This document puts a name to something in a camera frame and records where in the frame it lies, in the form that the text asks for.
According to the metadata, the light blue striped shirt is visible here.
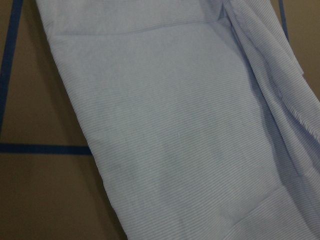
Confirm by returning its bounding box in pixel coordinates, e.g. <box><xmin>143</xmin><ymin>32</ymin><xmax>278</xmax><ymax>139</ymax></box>
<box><xmin>37</xmin><ymin>0</ymin><xmax>320</xmax><ymax>240</ymax></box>

